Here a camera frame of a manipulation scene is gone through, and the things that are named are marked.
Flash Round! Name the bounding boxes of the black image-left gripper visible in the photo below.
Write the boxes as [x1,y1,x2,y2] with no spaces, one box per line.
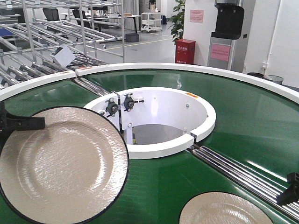
[0,102,45,138]

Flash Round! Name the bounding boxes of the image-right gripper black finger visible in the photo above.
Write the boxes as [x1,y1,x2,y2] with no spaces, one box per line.
[277,172,299,206]

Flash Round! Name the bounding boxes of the beige plate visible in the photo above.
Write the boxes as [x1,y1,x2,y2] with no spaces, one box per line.
[0,107,129,224]
[179,192,272,224]

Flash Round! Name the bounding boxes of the steel rollers near right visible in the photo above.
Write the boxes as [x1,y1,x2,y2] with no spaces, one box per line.
[186,145,299,222]

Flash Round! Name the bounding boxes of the white control box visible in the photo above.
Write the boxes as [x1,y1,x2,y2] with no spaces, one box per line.
[50,45,76,67]

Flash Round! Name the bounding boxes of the metal roller rack shelving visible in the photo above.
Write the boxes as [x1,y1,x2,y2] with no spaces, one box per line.
[0,0,124,89]

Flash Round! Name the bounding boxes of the white outer conveyor rim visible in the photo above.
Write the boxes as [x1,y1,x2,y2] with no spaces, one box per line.
[0,63,299,103]

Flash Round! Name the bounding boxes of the black grey water dispenser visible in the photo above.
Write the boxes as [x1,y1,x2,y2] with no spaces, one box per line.
[207,0,244,70]

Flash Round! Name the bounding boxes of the white wheeled cart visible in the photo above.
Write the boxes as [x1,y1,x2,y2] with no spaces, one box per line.
[140,12,162,33]

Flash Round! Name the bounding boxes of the red fire extinguisher cabinet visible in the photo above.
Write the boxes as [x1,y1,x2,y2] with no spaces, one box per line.
[175,39,196,64]

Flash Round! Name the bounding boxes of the green potted plant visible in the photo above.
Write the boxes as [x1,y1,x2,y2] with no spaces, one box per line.
[170,0,185,44]

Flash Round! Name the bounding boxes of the white inner conveyor ring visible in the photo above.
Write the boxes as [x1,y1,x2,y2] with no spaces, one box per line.
[83,87,217,160]

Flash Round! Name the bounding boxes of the wire mesh waste bin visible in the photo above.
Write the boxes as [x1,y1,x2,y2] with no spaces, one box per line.
[266,75,284,84]

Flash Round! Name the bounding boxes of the pink wall notice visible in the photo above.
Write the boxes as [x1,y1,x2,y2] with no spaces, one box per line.
[190,9,204,23]

